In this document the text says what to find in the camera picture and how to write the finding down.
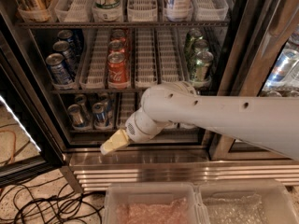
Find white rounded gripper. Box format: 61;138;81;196
100;108;167;155

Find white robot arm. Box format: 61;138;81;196
100;81;299;160

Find right front redbull can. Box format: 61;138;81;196
92;103;109;127

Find right back redbull can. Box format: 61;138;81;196
98;92;113;118

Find left front redbull can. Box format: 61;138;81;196
67;105;87;127

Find left back redbull can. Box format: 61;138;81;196
74;94;91;119

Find front red coca-cola can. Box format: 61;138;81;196
107;52;127;83

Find red coca-cola can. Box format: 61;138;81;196
108;40;126;53
107;52;127;83
110;29;127;43

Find front blue pepsi can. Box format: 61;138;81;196
46;53;73;85

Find blue pepsi can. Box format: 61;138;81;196
46;53;73;85
57;30;81;55
52;40;78;73

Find open fridge glass door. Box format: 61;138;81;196
0;33;63;188

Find middle red coca-cola can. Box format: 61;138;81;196
108;40;126;53

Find middle blue pepsi can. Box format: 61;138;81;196
52;40;78;73

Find back red coca-cola can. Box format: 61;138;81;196
110;29;127;43

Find front green soda can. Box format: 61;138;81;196
190;50;214;81

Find green soda can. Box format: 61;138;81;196
190;50;214;81
192;39;209;54
184;28;203;57

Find back blue pepsi can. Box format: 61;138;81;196
57;30;81;55

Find middle green soda can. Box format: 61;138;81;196
192;39;209;54

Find back green soda can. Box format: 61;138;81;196
184;28;203;57

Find closed fridge glass door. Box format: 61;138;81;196
209;0;298;161

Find silver redbull can behind glass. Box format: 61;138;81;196
264;49;299;89

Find left clear plastic bin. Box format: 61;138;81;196
103;182;200;224

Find clear plastic bin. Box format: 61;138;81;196
200;180;299;224
103;182;200;224

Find right clear plastic bin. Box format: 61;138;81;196
200;180;299;224

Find black cables on floor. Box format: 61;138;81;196
0;175;104;224

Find orange cable on floor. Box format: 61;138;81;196
0;128;17;167

